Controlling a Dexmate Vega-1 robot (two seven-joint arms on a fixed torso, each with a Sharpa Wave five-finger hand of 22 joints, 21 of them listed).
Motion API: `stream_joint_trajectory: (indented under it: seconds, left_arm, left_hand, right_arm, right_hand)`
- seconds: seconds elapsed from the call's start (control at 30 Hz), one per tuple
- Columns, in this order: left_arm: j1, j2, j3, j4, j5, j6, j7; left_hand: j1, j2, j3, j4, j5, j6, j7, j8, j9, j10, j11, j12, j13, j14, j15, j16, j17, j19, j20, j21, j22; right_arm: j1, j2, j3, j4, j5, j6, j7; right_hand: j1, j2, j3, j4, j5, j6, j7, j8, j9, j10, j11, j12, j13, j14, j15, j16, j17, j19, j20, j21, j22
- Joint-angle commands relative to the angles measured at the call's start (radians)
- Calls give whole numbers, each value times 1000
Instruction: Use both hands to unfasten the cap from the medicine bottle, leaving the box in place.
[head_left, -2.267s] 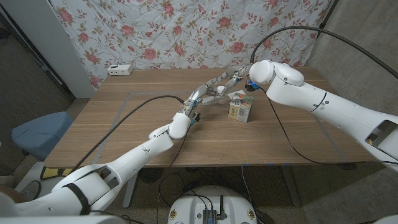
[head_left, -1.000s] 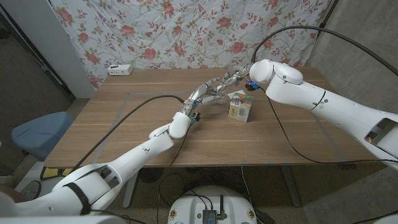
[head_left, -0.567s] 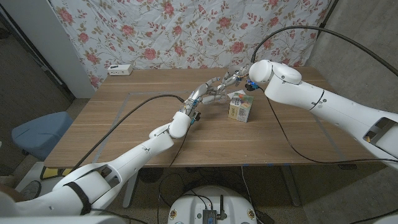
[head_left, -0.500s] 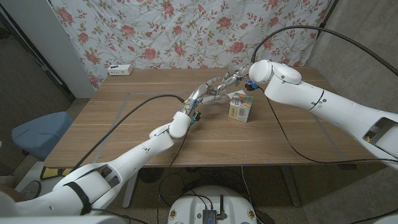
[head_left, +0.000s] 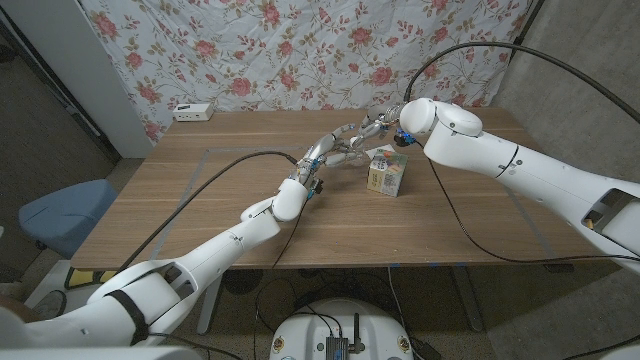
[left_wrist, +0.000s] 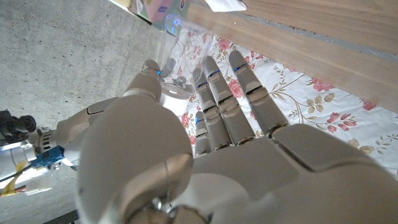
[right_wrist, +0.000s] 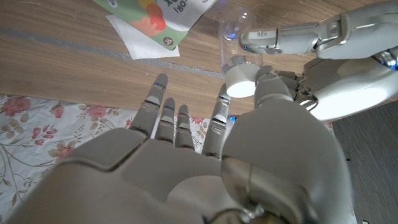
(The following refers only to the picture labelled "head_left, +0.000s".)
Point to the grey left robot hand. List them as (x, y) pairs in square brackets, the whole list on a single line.
[(325, 145)]

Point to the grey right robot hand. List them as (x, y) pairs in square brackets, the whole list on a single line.
[(385, 117)]

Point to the clear medicine bottle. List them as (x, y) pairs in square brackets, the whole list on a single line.
[(366, 157)]

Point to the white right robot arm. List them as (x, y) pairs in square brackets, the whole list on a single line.
[(525, 167)]

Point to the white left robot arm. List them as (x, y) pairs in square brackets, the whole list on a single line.
[(220, 250)]

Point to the colourful cardboard box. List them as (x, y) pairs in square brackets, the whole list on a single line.
[(387, 174)]

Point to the floral backdrop cloth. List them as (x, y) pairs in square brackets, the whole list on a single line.
[(300, 50)]

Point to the white power strip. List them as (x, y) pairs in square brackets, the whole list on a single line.
[(192, 112)]

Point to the black round perforated disc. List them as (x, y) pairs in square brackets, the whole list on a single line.
[(242, 281)]

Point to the black backdrop pole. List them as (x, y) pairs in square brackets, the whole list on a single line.
[(527, 30)]

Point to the white robot torso base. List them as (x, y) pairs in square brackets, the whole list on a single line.
[(305, 335)]

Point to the grey table leg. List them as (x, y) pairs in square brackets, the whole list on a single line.
[(467, 300)]

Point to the white table leg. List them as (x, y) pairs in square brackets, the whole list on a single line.
[(207, 310)]

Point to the black antenna module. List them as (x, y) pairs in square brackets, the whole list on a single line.
[(337, 347)]

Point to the white partition panel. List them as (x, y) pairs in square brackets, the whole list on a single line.
[(75, 60)]

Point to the blue stool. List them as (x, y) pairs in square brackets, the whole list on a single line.
[(65, 215)]

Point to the yellow black floor mat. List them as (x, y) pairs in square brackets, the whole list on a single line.
[(80, 277)]

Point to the white floor board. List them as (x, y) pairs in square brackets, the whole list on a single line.
[(50, 280)]

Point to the grey sneaker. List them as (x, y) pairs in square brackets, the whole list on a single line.
[(51, 303)]

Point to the person's bare leg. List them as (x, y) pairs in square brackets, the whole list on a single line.
[(15, 306)]

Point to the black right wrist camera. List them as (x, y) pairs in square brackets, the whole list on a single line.
[(402, 139)]

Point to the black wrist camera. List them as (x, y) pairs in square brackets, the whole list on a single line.
[(317, 188), (402, 139)]

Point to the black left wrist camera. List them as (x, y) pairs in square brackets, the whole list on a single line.
[(317, 188)]

